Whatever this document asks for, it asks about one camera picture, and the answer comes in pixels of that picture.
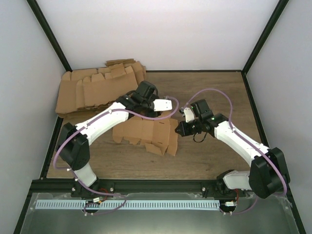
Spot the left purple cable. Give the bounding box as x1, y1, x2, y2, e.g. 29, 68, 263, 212
53, 96, 180, 199

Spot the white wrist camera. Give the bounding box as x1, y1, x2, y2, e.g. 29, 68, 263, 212
179, 107, 195, 123
152, 99, 173, 112

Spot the light blue slotted cable duct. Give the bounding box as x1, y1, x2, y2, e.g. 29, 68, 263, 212
35, 199, 220, 211

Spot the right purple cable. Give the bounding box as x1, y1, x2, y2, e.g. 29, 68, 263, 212
181, 88, 288, 197

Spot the black enclosure frame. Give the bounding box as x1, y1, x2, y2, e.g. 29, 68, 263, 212
13, 0, 307, 234

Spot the stack of flat cardboard sheets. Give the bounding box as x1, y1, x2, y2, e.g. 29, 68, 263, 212
56, 58, 146, 117

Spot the purple cable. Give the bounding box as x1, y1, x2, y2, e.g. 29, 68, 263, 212
181, 88, 288, 197
53, 96, 180, 199

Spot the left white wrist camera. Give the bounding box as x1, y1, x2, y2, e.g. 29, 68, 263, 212
152, 99, 173, 112

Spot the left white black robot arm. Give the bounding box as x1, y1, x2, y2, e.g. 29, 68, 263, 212
53, 81, 161, 197

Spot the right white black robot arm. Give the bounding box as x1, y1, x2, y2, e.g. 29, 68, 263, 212
175, 99, 290, 199

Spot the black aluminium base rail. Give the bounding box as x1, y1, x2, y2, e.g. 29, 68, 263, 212
31, 179, 288, 195

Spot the brown cardboard box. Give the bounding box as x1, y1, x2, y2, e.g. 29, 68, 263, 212
113, 116, 178, 156

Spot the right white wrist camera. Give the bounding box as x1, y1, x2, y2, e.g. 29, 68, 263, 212
179, 107, 195, 123

